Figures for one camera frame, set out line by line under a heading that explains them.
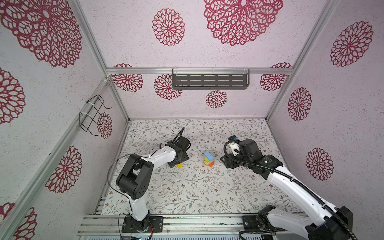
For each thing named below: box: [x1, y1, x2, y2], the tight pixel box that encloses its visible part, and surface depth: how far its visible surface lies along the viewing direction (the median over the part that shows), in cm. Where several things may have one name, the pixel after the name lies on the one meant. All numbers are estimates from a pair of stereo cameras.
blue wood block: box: [205, 151, 215, 162], surface depth 88 cm
